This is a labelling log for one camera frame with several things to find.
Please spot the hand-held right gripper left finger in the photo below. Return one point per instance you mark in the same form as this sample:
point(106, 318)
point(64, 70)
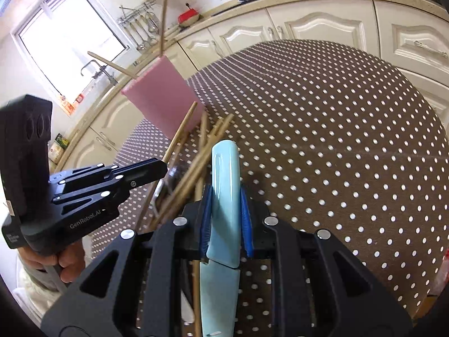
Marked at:
point(204, 224)

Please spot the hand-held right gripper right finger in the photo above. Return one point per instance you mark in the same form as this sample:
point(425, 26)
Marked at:
point(246, 224)

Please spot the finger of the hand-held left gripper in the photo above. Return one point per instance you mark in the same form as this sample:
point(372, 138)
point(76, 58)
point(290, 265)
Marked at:
point(147, 166)
point(105, 195)

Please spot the metal spoon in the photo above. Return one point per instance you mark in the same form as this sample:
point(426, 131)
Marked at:
point(159, 191)

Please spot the bunch of wooden chopsticks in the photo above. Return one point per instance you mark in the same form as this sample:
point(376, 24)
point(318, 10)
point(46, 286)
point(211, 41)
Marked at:
point(196, 170)

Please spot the pink cup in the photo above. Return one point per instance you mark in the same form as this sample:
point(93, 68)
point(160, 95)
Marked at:
point(161, 94)

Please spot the person's left forearm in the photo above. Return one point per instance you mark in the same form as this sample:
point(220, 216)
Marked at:
point(31, 295)

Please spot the person's left hand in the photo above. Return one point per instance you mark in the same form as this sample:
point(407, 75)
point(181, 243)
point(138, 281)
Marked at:
point(68, 261)

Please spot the glass jar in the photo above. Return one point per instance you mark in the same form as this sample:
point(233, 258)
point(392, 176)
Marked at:
point(55, 151)

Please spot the orange bottle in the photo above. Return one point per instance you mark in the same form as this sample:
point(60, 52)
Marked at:
point(68, 107)

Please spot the metal faucet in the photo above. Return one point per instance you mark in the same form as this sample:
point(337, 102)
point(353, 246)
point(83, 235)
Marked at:
point(96, 68)

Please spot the window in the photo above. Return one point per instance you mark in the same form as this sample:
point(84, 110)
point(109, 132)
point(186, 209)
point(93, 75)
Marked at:
point(66, 35)

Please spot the red container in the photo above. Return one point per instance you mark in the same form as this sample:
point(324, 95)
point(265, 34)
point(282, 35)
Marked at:
point(188, 17)

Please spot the cream lower kitchen cabinets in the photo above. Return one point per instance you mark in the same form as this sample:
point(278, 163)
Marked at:
point(315, 24)

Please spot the wall utensil rack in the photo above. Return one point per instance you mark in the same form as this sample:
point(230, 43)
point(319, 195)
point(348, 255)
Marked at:
point(140, 21)

